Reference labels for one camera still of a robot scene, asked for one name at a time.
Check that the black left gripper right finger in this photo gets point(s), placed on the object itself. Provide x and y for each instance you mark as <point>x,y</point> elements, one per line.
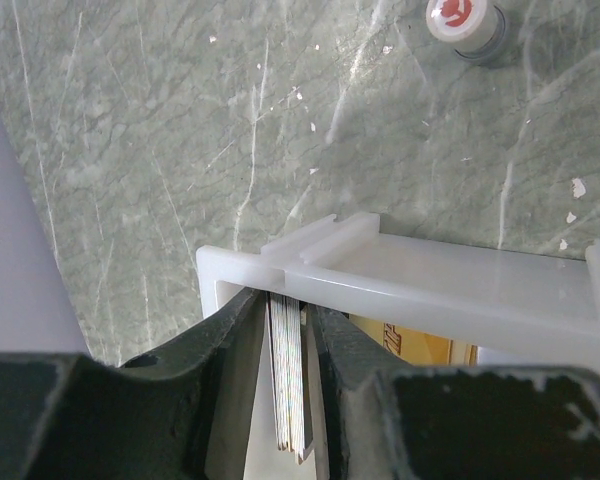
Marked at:
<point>377,417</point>

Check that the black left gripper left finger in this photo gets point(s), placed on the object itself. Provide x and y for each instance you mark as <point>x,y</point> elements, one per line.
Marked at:
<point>182,410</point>

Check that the stack of cards in tray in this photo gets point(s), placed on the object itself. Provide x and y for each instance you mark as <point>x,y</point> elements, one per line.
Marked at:
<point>287,328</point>

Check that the white card tray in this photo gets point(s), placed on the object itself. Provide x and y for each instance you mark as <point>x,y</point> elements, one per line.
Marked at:
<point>518,306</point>

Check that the yellow card in tray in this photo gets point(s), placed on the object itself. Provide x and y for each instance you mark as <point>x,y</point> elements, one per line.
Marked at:
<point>415,347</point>

